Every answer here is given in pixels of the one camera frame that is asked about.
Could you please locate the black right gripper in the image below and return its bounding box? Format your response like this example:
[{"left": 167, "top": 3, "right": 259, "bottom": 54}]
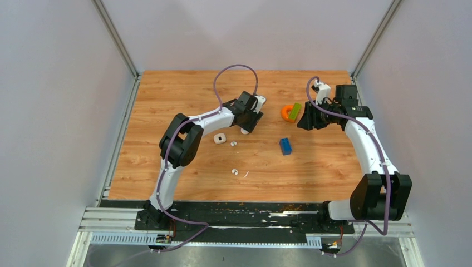
[{"left": 297, "top": 98, "right": 340, "bottom": 130}]

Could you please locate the white earbud charging case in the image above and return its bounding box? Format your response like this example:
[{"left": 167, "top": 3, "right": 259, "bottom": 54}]
[{"left": 213, "top": 133, "right": 227, "bottom": 145}]

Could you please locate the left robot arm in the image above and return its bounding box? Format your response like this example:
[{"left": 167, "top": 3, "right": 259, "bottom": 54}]
[{"left": 135, "top": 91, "right": 267, "bottom": 230}]

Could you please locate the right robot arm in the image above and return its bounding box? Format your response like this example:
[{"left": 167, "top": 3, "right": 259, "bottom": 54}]
[{"left": 297, "top": 81, "right": 412, "bottom": 235}]

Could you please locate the green building block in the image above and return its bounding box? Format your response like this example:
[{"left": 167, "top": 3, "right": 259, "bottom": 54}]
[{"left": 288, "top": 103, "right": 302, "bottom": 122}]

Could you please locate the blue building block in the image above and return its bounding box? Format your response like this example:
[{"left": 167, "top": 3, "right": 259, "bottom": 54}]
[{"left": 279, "top": 138, "right": 292, "bottom": 156}]

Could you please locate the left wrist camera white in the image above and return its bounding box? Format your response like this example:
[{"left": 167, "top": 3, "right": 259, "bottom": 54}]
[{"left": 252, "top": 95, "right": 267, "bottom": 113}]

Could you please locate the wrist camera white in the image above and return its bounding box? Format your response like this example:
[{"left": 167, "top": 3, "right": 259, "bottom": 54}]
[
  {"left": 311, "top": 79, "right": 331, "bottom": 105},
  {"left": 252, "top": 95, "right": 267, "bottom": 113}
]

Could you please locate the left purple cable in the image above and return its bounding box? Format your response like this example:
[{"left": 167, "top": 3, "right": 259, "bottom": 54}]
[{"left": 155, "top": 64, "right": 259, "bottom": 253}]

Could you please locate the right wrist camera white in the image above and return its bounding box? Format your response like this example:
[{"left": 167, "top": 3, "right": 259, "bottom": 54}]
[{"left": 311, "top": 79, "right": 331, "bottom": 105}]

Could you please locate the orange ring toy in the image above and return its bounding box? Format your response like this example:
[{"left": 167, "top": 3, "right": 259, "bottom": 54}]
[{"left": 280, "top": 105, "right": 295, "bottom": 123}]

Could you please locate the right aluminium corner post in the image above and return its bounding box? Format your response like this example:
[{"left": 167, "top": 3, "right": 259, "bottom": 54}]
[{"left": 351, "top": 0, "right": 403, "bottom": 80}]

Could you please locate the aluminium corner post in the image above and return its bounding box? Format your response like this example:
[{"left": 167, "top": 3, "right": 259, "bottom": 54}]
[
  {"left": 91, "top": 0, "right": 140, "bottom": 80},
  {"left": 351, "top": 0, "right": 403, "bottom": 80}
]

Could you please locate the left aluminium corner post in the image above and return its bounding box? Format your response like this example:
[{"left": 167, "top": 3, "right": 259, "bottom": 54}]
[{"left": 91, "top": 0, "right": 140, "bottom": 80}]

